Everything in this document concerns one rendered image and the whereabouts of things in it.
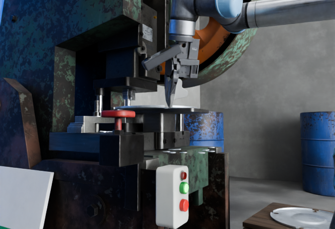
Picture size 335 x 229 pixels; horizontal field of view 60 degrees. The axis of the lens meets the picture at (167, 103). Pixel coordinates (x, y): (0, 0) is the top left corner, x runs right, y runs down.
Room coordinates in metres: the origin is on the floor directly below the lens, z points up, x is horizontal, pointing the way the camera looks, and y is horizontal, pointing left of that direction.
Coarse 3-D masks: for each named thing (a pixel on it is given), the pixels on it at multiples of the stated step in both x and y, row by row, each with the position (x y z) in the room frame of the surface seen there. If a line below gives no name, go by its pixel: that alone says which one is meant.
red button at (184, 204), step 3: (180, 201) 0.69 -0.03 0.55; (183, 201) 0.69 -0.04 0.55; (186, 201) 0.69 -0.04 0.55; (180, 204) 0.68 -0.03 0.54; (183, 204) 0.68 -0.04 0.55; (186, 204) 0.69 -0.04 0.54; (180, 207) 0.68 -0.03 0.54; (183, 207) 0.68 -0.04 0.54; (186, 207) 0.69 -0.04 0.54; (180, 210) 0.69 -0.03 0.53; (183, 210) 0.68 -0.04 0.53; (186, 210) 0.69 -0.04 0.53
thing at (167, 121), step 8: (136, 112) 0.97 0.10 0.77; (144, 112) 0.96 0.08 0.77; (152, 112) 0.94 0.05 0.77; (160, 112) 0.93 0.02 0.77; (168, 112) 0.91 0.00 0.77; (176, 112) 0.91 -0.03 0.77; (184, 112) 0.91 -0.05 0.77; (192, 112) 0.91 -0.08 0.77; (200, 112) 0.92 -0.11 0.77; (208, 112) 0.98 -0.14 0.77; (144, 120) 0.98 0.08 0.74; (152, 120) 0.97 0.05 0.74; (160, 120) 0.95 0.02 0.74; (168, 120) 0.99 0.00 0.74; (144, 128) 0.98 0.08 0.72; (152, 128) 0.97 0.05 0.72; (160, 128) 0.95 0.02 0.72; (168, 128) 0.99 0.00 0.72; (160, 136) 0.95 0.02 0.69; (168, 136) 0.99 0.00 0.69; (160, 144) 0.95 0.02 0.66; (168, 144) 0.99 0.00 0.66
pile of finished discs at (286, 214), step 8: (280, 208) 1.33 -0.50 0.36; (288, 208) 1.34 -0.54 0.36; (296, 208) 1.34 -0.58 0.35; (304, 208) 1.33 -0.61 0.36; (272, 216) 1.23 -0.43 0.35; (280, 216) 1.23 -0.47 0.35; (288, 216) 1.23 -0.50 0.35; (296, 216) 1.21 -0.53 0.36; (304, 216) 1.21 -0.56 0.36; (312, 216) 1.21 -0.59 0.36; (320, 216) 1.23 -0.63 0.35; (328, 216) 1.23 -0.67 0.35; (288, 224) 1.14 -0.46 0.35; (296, 224) 1.14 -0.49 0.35; (304, 224) 1.14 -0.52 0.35; (312, 224) 1.14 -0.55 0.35; (320, 224) 1.14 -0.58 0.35; (328, 224) 1.14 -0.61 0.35
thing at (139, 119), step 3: (135, 114) 1.04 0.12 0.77; (138, 114) 1.06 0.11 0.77; (141, 114) 1.07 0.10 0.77; (126, 117) 1.00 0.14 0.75; (129, 117) 1.01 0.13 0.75; (132, 117) 1.02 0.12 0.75; (135, 117) 1.04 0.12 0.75; (138, 117) 1.06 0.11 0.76; (141, 117) 1.07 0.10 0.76; (123, 120) 0.99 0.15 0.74; (126, 120) 1.00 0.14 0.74; (129, 120) 1.01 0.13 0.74; (132, 120) 1.02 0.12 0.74; (135, 120) 1.04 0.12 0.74; (138, 120) 1.06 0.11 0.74; (141, 120) 1.07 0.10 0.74
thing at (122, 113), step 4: (104, 112) 0.66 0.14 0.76; (108, 112) 0.66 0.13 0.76; (112, 112) 0.65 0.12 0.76; (116, 112) 0.64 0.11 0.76; (120, 112) 0.64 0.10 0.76; (124, 112) 0.65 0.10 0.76; (128, 112) 0.66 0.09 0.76; (132, 112) 0.67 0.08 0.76; (104, 116) 0.66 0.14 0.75; (108, 116) 0.66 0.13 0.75; (112, 116) 0.65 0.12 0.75; (116, 116) 0.65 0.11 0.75; (120, 116) 0.64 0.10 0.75; (124, 116) 0.65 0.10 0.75; (128, 116) 0.66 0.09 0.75; (132, 116) 0.67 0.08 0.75; (116, 120) 0.67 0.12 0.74; (120, 120) 0.67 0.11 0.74; (116, 124) 0.67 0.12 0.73; (120, 124) 0.67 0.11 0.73; (116, 128) 0.67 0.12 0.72; (120, 128) 0.67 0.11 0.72
